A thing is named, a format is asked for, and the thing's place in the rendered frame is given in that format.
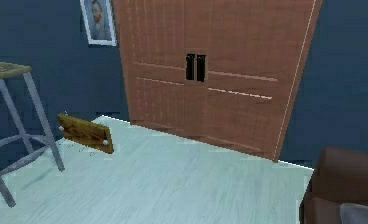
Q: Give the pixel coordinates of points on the brown wooden wardrobe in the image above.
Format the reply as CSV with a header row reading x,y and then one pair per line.
x,y
225,110

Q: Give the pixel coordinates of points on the small brown wooden board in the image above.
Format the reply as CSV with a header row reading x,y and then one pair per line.
x,y
87,132

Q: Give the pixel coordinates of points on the framed portrait picture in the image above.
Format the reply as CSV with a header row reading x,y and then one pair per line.
x,y
98,20

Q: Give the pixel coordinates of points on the grey metal stool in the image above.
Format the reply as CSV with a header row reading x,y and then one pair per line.
x,y
35,110

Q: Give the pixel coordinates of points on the dark brown armchair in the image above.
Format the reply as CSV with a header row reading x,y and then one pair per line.
x,y
342,180

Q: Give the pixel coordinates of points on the grey cushion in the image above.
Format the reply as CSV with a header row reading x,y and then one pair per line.
x,y
358,214

